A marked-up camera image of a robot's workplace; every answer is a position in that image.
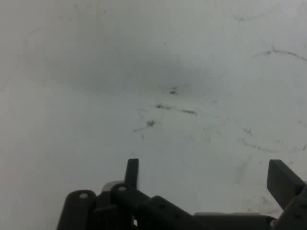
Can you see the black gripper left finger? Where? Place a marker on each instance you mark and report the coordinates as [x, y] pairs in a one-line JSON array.
[[124, 206]]

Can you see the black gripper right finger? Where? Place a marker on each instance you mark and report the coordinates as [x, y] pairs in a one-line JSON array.
[[285, 182]]

